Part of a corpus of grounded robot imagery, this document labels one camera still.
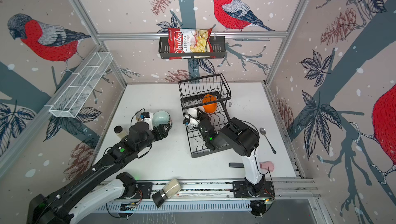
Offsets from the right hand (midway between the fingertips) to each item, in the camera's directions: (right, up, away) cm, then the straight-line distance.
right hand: (197, 113), depth 93 cm
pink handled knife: (+36, -24, -19) cm, 47 cm away
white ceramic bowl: (-2, +2, -2) cm, 3 cm away
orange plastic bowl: (+9, +3, +4) cm, 10 cm away
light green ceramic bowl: (-22, -2, -6) cm, 22 cm away
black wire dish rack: (+3, +7, +13) cm, 16 cm away
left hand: (-15, -5, -17) cm, 23 cm away
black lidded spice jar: (-44, -10, -8) cm, 46 cm away
